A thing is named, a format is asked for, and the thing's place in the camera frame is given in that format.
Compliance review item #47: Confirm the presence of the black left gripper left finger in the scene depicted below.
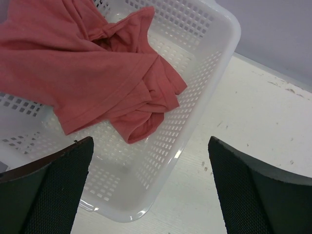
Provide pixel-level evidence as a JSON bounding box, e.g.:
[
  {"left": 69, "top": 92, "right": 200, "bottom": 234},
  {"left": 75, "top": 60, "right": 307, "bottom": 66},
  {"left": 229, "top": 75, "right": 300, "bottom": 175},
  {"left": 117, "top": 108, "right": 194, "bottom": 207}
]
[{"left": 0, "top": 136, "right": 94, "bottom": 234}]

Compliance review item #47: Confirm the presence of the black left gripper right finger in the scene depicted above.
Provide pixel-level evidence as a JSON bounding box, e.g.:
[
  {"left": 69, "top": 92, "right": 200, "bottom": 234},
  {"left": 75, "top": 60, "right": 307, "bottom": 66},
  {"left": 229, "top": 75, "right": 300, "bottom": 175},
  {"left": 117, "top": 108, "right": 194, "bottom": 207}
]
[{"left": 208, "top": 136, "right": 312, "bottom": 234}]

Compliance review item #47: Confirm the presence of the salmon red t-shirt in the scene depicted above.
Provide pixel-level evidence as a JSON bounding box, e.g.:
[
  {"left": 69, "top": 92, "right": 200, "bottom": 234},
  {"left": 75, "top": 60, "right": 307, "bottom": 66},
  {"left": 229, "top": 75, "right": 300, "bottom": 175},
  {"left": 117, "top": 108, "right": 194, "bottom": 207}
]
[{"left": 0, "top": 0, "right": 187, "bottom": 144}]

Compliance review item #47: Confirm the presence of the white plastic laundry basket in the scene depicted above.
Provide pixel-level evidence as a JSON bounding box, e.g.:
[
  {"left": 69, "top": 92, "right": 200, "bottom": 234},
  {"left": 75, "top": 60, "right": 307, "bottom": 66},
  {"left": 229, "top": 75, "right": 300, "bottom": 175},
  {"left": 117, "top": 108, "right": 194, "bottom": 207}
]
[{"left": 0, "top": 0, "right": 241, "bottom": 222}]

